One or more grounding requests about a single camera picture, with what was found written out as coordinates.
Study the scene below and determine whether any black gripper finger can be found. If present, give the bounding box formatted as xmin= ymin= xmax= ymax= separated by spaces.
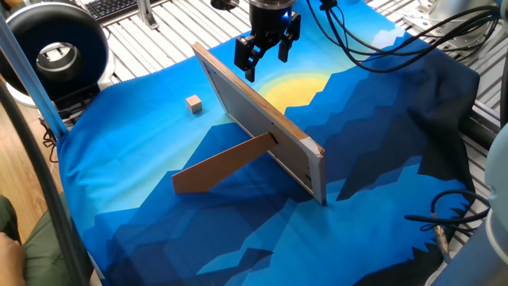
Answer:
xmin=278 ymin=11 xmax=302 ymax=64
xmin=233 ymin=34 xmax=267 ymax=83

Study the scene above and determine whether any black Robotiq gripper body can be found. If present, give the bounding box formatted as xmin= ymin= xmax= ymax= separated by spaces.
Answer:
xmin=249 ymin=0 xmax=297 ymax=44

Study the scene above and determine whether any person's bare hand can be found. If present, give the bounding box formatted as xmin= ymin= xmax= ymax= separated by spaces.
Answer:
xmin=0 ymin=232 xmax=27 ymax=286

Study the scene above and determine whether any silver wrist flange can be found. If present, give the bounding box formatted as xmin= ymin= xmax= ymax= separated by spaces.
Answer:
xmin=249 ymin=0 xmax=297 ymax=9

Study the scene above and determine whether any black round knob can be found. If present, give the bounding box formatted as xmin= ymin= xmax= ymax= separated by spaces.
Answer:
xmin=210 ymin=0 xmax=241 ymax=12

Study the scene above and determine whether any small wooden cube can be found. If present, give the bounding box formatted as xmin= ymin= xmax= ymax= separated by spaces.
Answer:
xmin=185 ymin=94 xmax=203 ymax=114

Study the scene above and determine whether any blue mountain print cloth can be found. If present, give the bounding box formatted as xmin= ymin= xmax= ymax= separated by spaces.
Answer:
xmin=56 ymin=0 xmax=481 ymax=286

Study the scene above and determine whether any black computer keyboard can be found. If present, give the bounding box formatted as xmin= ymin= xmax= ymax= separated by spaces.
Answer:
xmin=85 ymin=0 xmax=140 ymax=21

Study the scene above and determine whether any green trouser leg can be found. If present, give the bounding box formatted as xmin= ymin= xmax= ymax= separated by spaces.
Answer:
xmin=0 ymin=194 xmax=75 ymax=286

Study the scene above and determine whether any wooden picture frame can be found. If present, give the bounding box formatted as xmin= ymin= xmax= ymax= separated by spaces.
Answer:
xmin=191 ymin=41 xmax=328 ymax=207

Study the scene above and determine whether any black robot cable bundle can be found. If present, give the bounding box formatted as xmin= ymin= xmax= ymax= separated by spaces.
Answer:
xmin=305 ymin=0 xmax=501 ymax=74

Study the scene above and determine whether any silver aluminium bracket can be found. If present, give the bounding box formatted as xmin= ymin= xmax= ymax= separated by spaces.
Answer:
xmin=137 ymin=0 xmax=160 ymax=29

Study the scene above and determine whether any black round ring lamp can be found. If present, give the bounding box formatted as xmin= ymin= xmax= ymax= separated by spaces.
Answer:
xmin=0 ymin=2 xmax=116 ymax=120

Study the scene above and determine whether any blue aluminium post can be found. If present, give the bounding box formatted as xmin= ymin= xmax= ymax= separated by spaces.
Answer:
xmin=0 ymin=14 xmax=68 ymax=140

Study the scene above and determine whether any thin black wire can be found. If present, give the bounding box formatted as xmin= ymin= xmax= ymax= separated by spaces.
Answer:
xmin=39 ymin=118 xmax=60 ymax=164

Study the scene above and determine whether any thick black hose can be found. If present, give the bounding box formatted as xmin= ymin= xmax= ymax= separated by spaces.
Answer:
xmin=0 ymin=79 xmax=94 ymax=286

